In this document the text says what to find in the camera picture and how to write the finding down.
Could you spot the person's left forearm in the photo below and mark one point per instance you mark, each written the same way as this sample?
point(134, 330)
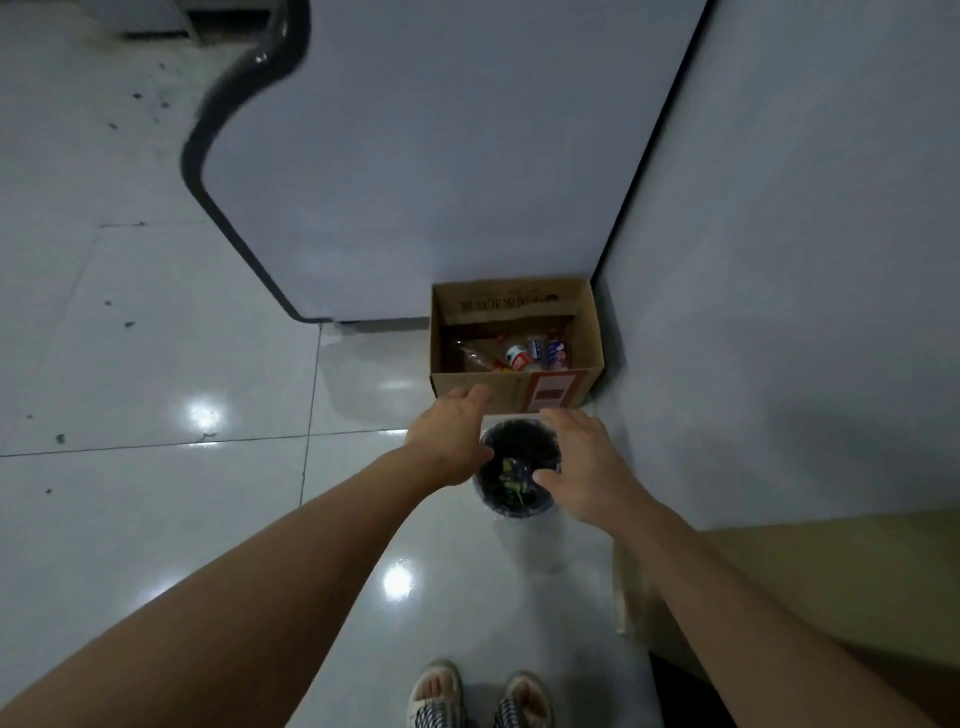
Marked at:
point(225, 600)

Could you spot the person's left hand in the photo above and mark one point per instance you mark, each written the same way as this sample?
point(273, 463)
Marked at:
point(450, 442)

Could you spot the person's right forearm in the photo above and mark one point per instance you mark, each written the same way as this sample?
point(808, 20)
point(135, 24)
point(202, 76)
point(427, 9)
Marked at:
point(765, 630)

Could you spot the blue white drink carton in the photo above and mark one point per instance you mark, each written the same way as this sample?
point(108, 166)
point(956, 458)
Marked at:
point(551, 351)

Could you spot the small white red bottle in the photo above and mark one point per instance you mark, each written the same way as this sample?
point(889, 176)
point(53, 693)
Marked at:
point(517, 357)

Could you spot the brown cardboard box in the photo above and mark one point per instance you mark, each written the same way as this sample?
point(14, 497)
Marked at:
point(517, 300)

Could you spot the grey cabinet with black edge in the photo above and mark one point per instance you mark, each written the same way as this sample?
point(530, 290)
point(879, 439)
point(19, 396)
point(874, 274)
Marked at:
point(450, 150)

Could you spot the black white checkered trousers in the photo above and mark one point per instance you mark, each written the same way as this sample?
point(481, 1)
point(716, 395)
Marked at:
point(435, 716)

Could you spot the person's right hand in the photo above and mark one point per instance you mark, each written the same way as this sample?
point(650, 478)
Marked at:
point(592, 472)

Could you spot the black trash bin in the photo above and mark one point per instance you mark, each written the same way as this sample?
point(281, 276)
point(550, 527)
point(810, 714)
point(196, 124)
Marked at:
point(517, 442)

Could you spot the person's left beige sandal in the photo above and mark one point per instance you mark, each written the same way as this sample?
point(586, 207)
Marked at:
point(433, 694)

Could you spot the crumpled clear plastic bottle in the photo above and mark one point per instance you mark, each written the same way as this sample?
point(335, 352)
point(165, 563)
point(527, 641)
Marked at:
point(480, 356)

